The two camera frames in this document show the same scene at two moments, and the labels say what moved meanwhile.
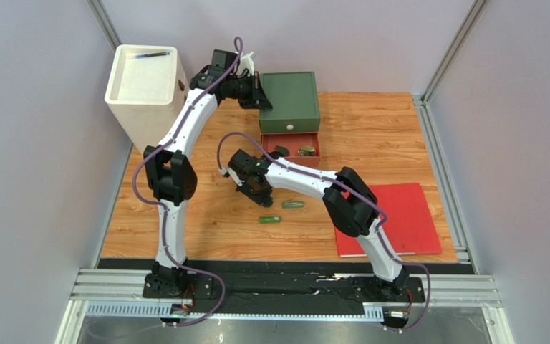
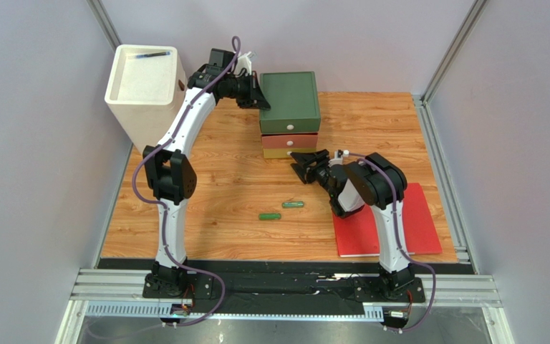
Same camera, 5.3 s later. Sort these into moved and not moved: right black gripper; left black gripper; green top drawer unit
Moved: right black gripper
Not moved: green top drawer unit; left black gripper
